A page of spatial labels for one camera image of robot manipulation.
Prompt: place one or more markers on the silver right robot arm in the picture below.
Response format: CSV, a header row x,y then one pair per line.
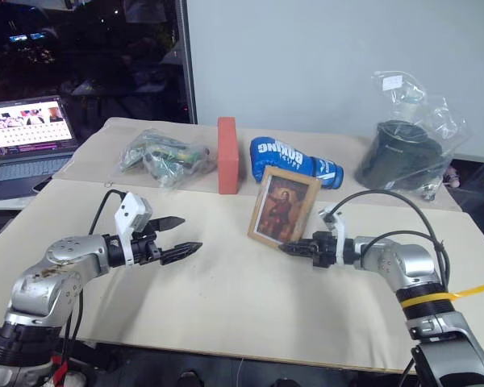
x,y
419,278

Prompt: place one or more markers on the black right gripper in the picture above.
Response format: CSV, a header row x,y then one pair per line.
x,y
324,250

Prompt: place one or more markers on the open laptop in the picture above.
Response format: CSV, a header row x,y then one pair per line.
x,y
28,141

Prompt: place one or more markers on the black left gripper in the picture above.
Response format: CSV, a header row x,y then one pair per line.
x,y
146,250

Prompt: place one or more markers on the blue boxing glove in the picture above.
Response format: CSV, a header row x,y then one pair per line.
x,y
290,159

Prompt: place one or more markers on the dark rounded shape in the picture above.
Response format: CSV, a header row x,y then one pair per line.
x,y
284,382
189,380

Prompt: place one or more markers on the small pink toy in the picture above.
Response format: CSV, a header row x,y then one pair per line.
x,y
453,175

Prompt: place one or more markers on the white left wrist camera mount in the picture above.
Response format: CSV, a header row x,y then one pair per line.
x,y
131,211

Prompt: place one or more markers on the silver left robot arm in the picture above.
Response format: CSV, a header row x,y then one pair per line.
x,y
44,282

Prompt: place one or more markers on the black object in clear bag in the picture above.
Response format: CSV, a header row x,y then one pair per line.
x,y
431,117

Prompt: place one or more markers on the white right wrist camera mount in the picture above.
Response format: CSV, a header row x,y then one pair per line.
x,y
339,230

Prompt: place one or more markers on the wooden picture frame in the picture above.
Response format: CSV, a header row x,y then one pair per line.
x,y
282,205

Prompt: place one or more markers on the black cylindrical container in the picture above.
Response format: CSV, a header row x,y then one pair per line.
x,y
395,157

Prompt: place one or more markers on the red brick block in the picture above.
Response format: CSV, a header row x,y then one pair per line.
x,y
228,155

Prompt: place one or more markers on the plastic bag of green items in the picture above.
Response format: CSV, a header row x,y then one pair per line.
x,y
165,157

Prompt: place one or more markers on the yellow tape strip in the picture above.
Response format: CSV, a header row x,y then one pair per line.
x,y
431,298

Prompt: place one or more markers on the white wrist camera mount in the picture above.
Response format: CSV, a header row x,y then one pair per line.
x,y
339,230
131,211

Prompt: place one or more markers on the grey window frame post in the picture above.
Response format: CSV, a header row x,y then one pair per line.
x,y
186,60

